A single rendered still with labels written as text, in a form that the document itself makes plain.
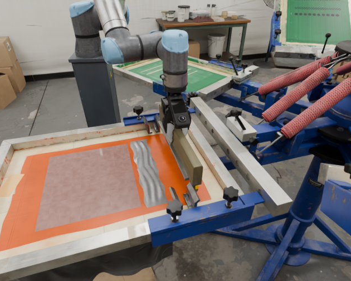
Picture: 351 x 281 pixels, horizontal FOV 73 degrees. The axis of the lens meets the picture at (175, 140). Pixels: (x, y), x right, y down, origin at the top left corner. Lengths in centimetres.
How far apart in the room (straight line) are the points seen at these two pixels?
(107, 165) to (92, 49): 61
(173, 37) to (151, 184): 46
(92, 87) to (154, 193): 75
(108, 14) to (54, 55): 390
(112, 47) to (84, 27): 56
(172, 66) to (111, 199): 45
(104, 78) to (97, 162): 52
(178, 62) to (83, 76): 72
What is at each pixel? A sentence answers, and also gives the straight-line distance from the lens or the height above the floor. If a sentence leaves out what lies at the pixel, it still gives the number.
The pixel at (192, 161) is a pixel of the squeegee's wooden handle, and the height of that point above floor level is 110.
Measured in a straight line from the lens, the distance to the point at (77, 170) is 94.
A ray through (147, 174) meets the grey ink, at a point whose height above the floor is 96.
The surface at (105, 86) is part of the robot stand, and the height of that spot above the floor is 105.
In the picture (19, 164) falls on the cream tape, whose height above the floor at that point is 96.
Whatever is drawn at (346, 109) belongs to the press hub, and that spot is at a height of 108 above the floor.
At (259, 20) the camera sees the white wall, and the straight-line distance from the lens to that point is 548.
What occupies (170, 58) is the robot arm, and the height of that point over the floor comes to 135.
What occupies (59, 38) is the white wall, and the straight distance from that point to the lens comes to 458.
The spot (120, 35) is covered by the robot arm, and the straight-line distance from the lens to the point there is 76.
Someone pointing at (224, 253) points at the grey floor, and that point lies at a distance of 179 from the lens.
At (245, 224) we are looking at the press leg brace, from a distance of 178.
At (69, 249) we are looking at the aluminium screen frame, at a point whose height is 99.
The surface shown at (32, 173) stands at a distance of 100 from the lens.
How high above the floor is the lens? 155
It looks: 36 degrees down
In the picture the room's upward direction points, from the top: straight up
